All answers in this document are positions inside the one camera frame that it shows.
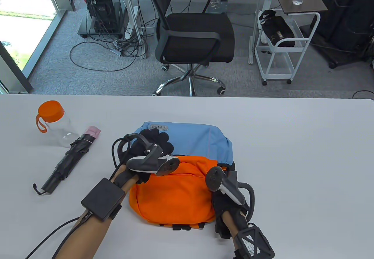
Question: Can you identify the person's left hand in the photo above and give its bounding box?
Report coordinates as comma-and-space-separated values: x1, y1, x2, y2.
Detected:
112, 129, 175, 190

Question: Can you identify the person's right hand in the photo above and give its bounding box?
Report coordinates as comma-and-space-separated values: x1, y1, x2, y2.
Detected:
212, 191, 252, 239

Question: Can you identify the orange and blue school bag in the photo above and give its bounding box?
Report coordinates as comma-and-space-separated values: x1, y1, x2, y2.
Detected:
129, 121, 236, 231

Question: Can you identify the black folding umbrella pink handle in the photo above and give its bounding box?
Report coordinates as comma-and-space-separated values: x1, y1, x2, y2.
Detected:
32, 126, 101, 196

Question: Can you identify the clear bottle with orange lid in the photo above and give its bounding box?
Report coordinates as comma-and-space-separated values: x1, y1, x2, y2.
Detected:
35, 100, 79, 148

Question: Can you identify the person's left forearm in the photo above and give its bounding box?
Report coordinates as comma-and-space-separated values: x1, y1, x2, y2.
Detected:
56, 166, 138, 259

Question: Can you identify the person's right forearm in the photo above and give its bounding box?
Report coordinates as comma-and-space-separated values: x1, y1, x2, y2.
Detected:
219, 209, 249, 249

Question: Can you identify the clear plastic bag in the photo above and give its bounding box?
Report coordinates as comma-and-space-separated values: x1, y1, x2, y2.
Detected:
209, 0, 228, 14

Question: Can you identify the black bag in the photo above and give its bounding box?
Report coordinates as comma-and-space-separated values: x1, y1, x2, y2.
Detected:
259, 9, 296, 47

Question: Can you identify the left hand controller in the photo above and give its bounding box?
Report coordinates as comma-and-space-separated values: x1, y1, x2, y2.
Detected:
112, 133, 180, 176

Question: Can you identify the hand controller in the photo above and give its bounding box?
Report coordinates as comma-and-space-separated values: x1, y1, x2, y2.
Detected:
205, 166, 255, 216
112, 133, 180, 176

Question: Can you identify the right hand controller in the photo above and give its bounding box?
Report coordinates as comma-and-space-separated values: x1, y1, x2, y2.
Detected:
205, 166, 255, 216

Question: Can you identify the black office chair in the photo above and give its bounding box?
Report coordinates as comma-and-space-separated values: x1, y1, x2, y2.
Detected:
141, 0, 236, 97

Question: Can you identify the black computer tower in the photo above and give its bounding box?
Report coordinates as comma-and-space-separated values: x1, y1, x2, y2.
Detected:
78, 0, 124, 38

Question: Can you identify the black equipment stand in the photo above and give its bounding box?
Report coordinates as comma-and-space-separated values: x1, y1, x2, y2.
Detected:
300, 0, 374, 69

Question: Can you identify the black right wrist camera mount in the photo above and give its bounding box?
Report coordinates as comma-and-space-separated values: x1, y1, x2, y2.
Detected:
233, 223, 275, 259

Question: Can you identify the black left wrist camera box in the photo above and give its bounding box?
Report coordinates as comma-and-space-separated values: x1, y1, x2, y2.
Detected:
81, 178, 126, 222

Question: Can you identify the black floor cable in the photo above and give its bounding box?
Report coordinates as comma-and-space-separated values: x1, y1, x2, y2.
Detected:
69, 41, 141, 72

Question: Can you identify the aluminium frame post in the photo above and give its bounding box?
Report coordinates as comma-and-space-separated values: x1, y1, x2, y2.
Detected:
121, 0, 148, 60

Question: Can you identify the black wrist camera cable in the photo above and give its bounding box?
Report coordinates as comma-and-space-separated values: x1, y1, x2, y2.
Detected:
25, 216, 89, 259

